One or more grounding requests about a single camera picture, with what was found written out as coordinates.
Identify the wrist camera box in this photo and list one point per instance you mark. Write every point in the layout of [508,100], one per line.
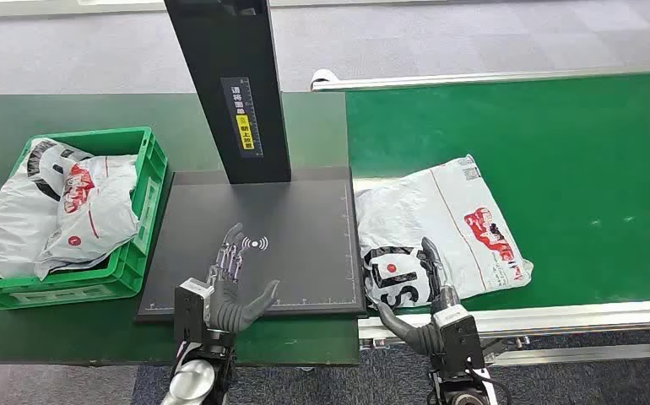
[462,341]
[191,313]

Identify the aluminium conveyor frame bar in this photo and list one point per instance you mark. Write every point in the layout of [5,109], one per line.
[593,353]

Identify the white mailer bag red stripe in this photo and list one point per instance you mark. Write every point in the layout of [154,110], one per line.
[442,212]

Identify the black yellow column label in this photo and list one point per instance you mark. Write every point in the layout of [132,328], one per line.
[242,117]

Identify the green conveyor belt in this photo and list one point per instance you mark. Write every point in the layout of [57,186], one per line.
[554,167]

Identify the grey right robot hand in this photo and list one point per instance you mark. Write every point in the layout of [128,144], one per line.
[421,338]

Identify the large grey mailer bag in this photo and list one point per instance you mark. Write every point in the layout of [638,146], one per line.
[12,223]

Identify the wide aluminium conveyor rail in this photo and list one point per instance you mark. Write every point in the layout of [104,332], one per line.
[582,318]

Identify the thin aluminium conveyor rail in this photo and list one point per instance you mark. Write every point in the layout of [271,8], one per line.
[470,78]

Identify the black scanner column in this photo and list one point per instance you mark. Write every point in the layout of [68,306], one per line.
[230,50]

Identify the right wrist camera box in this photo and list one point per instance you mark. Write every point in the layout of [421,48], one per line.
[462,341]

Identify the green plastic crate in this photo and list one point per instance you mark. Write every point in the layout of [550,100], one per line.
[129,268]

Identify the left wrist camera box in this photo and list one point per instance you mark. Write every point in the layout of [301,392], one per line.
[191,313]

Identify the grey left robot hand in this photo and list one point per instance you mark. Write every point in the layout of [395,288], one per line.
[230,310]

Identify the black scanner base plate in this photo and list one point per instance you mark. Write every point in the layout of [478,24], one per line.
[302,235]

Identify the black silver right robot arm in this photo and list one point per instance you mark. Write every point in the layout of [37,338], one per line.
[462,398]

